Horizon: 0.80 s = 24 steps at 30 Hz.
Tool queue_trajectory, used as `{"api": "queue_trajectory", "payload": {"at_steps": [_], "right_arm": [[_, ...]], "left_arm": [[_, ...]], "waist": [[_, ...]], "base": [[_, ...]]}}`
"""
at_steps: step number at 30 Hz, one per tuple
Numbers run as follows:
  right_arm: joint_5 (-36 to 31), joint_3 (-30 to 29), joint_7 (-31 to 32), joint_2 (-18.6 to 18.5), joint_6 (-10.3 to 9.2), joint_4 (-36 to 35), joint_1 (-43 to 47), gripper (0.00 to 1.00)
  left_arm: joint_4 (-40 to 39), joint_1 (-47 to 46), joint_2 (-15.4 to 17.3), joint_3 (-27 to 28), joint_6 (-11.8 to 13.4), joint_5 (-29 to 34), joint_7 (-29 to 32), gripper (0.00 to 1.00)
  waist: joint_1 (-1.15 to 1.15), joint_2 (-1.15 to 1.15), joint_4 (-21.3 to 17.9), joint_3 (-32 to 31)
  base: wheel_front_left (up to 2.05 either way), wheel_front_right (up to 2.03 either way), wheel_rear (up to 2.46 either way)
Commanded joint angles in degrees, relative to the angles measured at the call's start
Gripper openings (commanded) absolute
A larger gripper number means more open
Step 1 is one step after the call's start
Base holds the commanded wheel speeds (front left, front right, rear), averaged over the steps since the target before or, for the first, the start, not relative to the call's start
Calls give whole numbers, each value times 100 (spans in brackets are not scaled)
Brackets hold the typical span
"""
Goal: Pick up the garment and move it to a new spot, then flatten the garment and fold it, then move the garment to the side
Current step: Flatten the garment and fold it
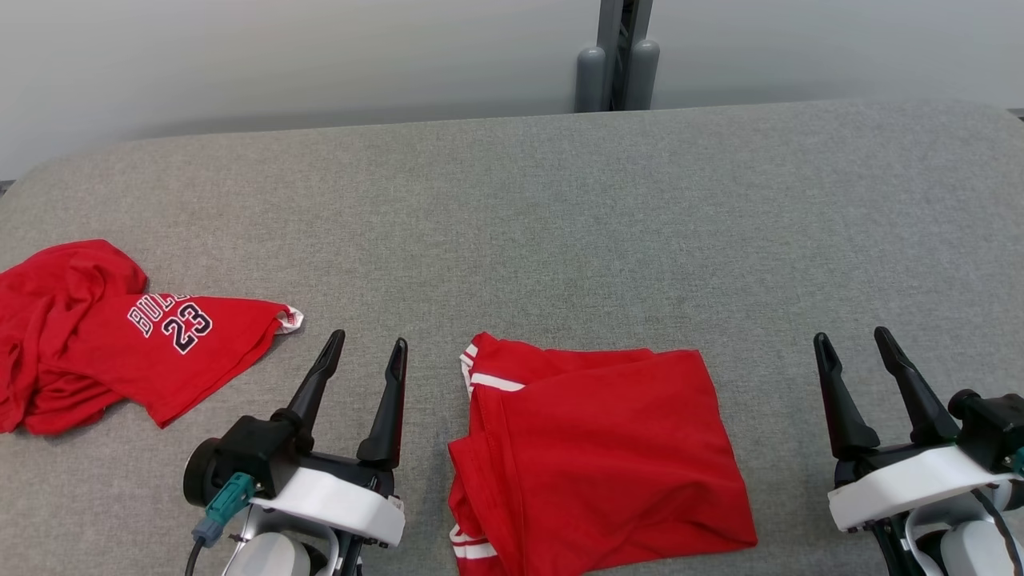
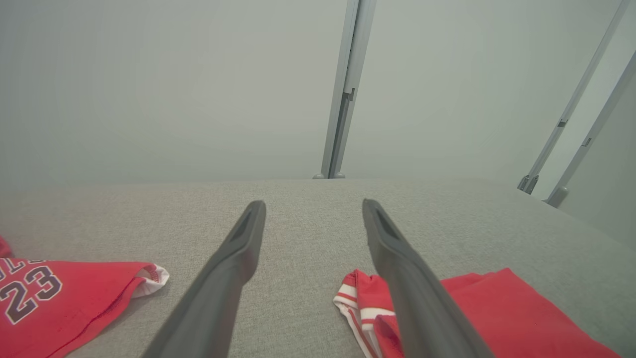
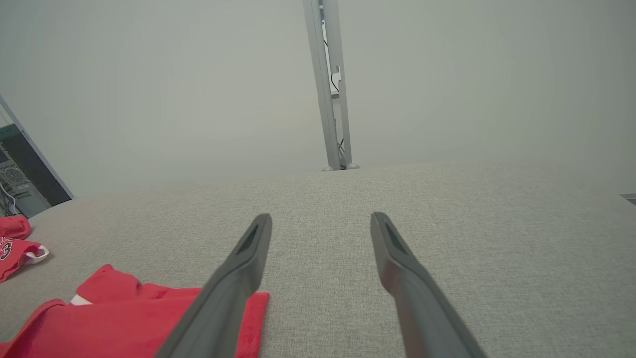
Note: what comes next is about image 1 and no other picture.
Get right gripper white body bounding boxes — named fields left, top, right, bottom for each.
left=826, top=438, right=1018, bottom=534

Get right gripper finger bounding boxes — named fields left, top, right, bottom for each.
left=873, top=326, right=961, bottom=447
left=813, top=331, right=882, bottom=462

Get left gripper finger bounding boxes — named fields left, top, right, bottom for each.
left=356, top=337, right=409, bottom=472
left=283, top=329, right=347, bottom=438

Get grey partition post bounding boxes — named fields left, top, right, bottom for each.
left=576, top=0, right=661, bottom=113

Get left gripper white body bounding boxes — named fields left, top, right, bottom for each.
left=250, top=452, right=407, bottom=550

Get red jersey with white sleeves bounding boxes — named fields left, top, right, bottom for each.
left=446, top=332, right=758, bottom=576

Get red basketball shorts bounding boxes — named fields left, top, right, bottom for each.
left=0, top=239, right=305, bottom=437

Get left camera teal-plug cable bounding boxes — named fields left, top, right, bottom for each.
left=184, top=472, right=258, bottom=576

